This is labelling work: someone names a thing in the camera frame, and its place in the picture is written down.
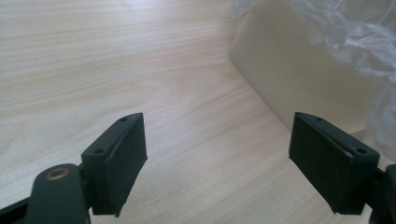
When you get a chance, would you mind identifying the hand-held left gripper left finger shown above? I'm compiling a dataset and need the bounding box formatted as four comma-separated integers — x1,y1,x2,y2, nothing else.
80,112,149,217

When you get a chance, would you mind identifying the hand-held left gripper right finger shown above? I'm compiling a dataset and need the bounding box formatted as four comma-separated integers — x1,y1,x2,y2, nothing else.
288,111,381,216

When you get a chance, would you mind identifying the cream plastic trash bin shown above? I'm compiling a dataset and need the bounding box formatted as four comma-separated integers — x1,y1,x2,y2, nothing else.
228,0,379,134

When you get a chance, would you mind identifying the clear plastic bag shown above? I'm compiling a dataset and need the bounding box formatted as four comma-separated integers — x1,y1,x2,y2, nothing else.
232,0,396,153

